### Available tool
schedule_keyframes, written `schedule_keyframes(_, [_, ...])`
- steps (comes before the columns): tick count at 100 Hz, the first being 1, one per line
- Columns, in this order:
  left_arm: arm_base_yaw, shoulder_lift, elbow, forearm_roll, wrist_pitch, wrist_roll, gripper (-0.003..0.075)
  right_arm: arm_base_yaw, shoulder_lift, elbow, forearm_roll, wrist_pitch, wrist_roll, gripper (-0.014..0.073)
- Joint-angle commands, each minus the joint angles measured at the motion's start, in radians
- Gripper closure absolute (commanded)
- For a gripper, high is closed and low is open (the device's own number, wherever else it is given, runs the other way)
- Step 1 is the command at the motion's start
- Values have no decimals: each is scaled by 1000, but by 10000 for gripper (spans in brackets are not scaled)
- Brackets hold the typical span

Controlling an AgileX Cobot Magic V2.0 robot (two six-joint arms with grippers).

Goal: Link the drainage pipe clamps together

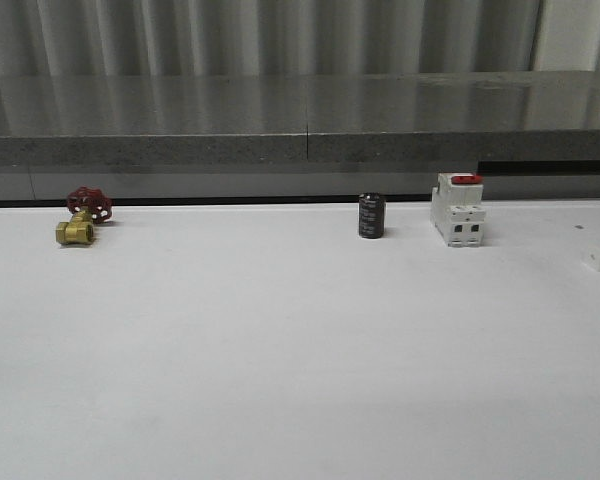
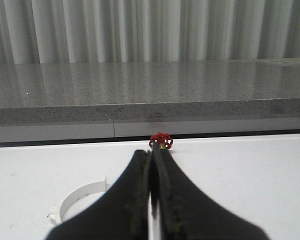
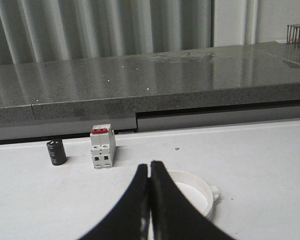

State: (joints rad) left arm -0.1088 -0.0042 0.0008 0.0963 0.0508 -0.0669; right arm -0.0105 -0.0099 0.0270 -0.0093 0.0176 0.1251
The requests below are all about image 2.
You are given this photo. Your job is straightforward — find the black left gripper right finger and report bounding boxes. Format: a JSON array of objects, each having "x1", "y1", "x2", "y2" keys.
[{"x1": 149, "y1": 144, "x2": 268, "y2": 240}]

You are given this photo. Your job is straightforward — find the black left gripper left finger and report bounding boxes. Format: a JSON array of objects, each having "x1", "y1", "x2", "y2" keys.
[{"x1": 47, "y1": 150, "x2": 151, "y2": 240}]

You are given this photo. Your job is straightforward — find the white half pipe clamp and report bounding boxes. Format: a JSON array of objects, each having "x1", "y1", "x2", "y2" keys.
[{"x1": 47, "y1": 175, "x2": 108, "y2": 225}]

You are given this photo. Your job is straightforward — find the brass valve red handwheel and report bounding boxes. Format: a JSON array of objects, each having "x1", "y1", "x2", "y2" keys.
[{"x1": 148, "y1": 132, "x2": 174, "y2": 150}]

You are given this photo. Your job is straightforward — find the grey stone counter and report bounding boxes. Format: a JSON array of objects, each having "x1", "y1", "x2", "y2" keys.
[{"x1": 0, "y1": 58, "x2": 300, "y2": 143}]

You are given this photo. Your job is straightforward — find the white pleated curtain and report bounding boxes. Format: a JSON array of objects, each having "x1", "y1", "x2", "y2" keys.
[{"x1": 0, "y1": 0, "x2": 300, "y2": 64}]

